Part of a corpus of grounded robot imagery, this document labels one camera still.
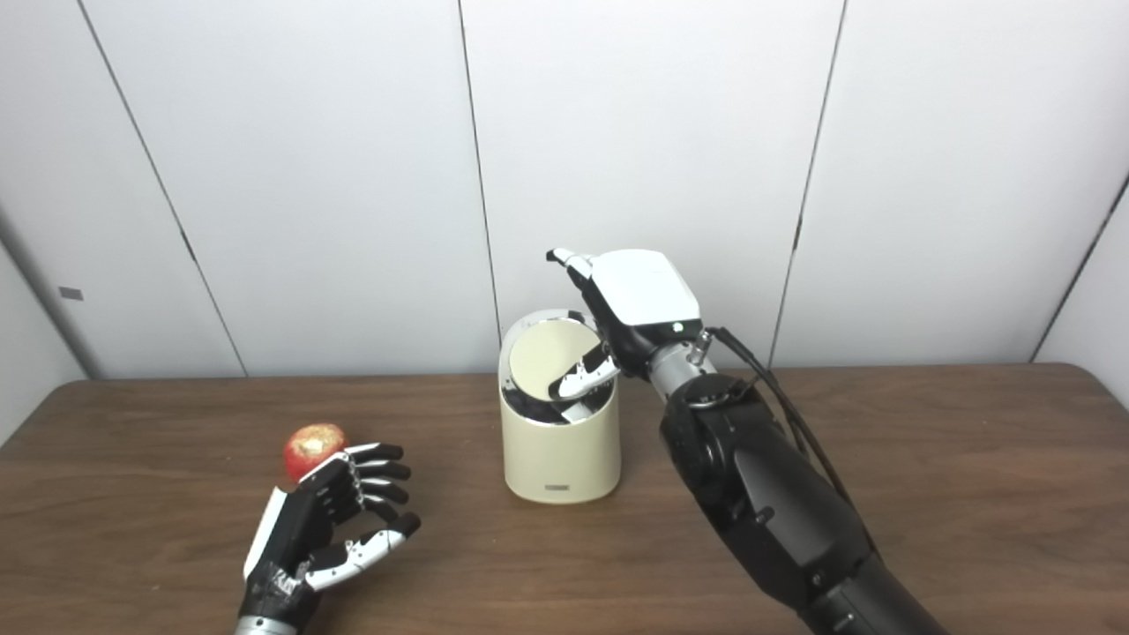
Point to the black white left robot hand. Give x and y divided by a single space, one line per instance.
295 534

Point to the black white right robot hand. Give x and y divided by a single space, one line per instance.
644 291

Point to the red apple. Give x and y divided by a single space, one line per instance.
309 445

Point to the cream-colored round bin lid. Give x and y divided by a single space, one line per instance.
542 357

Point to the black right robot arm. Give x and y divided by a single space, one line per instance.
776 503

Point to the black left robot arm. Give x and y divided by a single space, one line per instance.
263 627

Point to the small grey wall tag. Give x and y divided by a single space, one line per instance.
71 293

